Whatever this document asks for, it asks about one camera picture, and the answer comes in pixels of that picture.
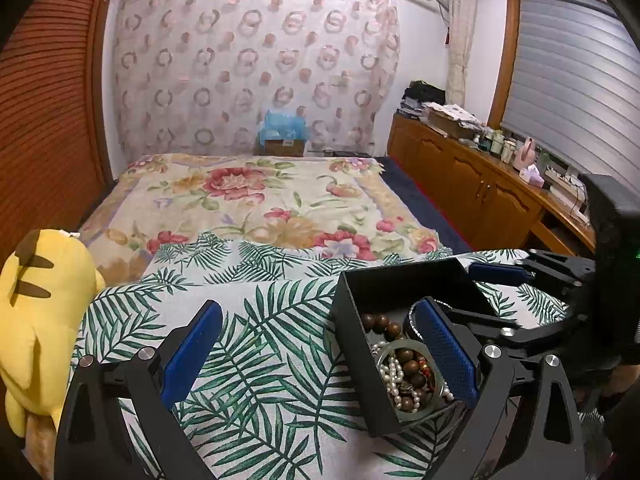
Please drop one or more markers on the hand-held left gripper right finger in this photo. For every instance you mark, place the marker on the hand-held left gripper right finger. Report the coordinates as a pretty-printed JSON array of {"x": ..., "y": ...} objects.
[{"x": 450, "y": 355}]

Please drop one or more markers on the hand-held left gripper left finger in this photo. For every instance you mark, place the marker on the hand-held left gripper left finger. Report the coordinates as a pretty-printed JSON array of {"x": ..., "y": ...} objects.
[{"x": 192, "y": 352}]

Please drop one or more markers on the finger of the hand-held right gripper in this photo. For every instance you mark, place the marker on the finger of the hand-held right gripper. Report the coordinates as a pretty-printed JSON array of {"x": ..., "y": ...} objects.
[
  {"x": 500, "y": 272},
  {"x": 480, "y": 317}
]

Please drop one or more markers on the pale green jade bangle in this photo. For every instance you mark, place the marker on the pale green jade bangle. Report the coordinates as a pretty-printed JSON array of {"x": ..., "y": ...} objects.
[{"x": 382, "y": 360}]

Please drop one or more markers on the black square box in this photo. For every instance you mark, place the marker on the black square box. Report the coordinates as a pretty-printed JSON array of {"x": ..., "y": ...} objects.
[{"x": 385, "y": 290}]

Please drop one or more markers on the green leaf print tablecloth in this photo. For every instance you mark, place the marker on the green leaf print tablecloth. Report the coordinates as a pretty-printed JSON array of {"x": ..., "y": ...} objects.
[{"x": 260, "y": 360}]

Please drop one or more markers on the white power strip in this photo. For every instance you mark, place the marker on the white power strip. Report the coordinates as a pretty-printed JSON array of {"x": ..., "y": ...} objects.
[{"x": 567, "y": 182}]

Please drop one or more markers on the wooden cabinet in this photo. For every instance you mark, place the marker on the wooden cabinet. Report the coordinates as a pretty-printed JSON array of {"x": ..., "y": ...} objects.
[{"x": 475, "y": 185}]

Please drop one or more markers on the pink tissue box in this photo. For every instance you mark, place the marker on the pink tissue box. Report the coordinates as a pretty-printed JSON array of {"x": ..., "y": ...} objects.
[{"x": 531, "y": 176}]

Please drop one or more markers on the dark blue bed sheet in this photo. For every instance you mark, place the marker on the dark blue bed sheet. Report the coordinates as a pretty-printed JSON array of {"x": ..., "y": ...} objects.
[{"x": 420, "y": 205}]

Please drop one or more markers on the pink bottle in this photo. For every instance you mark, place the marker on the pink bottle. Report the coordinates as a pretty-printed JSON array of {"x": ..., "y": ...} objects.
[{"x": 526, "y": 152}]

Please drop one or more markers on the row of cosmetic bottles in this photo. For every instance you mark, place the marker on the row of cosmetic bottles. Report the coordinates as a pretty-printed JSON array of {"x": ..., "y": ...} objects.
[{"x": 495, "y": 142}]

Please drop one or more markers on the yellow plush toy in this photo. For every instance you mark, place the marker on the yellow plush toy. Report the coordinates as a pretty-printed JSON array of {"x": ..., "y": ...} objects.
[{"x": 45, "y": 310}]

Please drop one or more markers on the floral blanket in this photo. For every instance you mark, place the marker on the floral blanket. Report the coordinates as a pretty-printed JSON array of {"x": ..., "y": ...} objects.
[{"x": 240, "y": 200}]

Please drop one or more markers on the flat cardboard box with cloth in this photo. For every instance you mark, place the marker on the flat cardboard box with cloth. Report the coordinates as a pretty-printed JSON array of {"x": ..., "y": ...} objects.
[{"x": 452, "y": 117}]

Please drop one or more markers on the stack of dark clothes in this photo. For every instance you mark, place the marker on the stack of dark clothes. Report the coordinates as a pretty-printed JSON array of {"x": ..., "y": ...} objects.
[{"x": 422, "y": 97}]

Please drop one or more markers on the small cardboard box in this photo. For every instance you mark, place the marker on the small cardboard box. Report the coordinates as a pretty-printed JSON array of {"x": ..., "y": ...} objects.
[{"x": 284, "y": 147}]

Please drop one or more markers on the beige tied curtain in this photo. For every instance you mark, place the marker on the beige tied curtain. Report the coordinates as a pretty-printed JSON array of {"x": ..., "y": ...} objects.
[{"x": 459, "y": 35}]

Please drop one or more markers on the blue plastic bag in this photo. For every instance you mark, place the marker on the blue plastic bag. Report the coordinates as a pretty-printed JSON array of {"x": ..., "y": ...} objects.
[{"x": 282, "y": 125}]

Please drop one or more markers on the brown slatted wardrobe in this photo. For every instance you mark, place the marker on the brown slatted wardrobe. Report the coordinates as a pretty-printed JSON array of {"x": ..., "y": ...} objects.
[{"x": 45, "y": 110}]

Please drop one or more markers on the circle pattern curtain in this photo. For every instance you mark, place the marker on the circle pattern curtain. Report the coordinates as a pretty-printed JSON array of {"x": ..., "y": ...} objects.
[{"x": 250, "y": 60}]

